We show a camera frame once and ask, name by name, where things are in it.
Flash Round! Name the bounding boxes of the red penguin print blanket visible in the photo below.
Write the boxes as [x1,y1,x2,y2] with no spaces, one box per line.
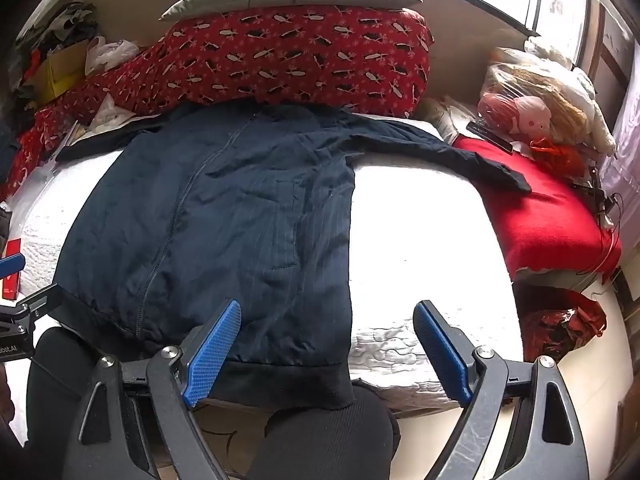
[0,4,436,201]

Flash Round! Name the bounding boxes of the black cable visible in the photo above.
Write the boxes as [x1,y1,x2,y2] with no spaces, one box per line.
[582,170,626,233]

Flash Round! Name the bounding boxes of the clear bag of beige yarn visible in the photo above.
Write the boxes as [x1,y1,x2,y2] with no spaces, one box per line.
[482,47,591,136]

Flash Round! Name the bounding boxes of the white quilted mattress cover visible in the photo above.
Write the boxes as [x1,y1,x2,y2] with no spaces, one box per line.
[7,115,526,413]

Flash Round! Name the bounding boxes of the navy blue zip jacket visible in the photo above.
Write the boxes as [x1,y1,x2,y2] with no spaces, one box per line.
[50,102,532,408]

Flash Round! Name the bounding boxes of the red foil gift bag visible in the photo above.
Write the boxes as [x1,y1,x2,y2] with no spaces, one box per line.
[520,287,608,361]

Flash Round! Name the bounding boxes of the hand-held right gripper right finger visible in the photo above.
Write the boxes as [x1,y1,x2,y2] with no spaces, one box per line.
[412,300,591,480]

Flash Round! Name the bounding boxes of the white plastic bag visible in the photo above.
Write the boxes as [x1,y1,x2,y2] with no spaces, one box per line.
[85,37,140,77]

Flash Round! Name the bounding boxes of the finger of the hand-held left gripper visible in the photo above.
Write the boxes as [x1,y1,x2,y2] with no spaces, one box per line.
[14,284,65,317]
[0,253,27,278]

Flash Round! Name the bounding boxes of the white fluffy cloth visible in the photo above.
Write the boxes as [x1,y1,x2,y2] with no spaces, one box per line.
[417,96,473,143]

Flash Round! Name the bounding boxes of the pile of dark clothes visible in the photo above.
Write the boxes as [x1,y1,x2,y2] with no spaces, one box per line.
[15,2,99,61]

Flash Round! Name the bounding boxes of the white folded quilt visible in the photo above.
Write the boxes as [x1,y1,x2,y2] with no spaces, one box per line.
[525,37,617,155]

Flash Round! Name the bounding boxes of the red crumpled bag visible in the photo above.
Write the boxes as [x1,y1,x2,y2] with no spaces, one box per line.
[529,137,586,173]

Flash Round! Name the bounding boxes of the yellow cardboard box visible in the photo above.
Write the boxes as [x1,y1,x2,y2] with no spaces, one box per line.
[32,42,92,104]

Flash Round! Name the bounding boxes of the red flat packet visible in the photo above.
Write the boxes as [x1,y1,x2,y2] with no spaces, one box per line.
[0,237,24,301]

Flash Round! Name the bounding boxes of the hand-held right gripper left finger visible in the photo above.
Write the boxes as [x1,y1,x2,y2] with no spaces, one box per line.
[62,299,242,480]

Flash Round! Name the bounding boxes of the plain red blanket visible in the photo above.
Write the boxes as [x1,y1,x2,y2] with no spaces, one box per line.
[452,135,623,281]

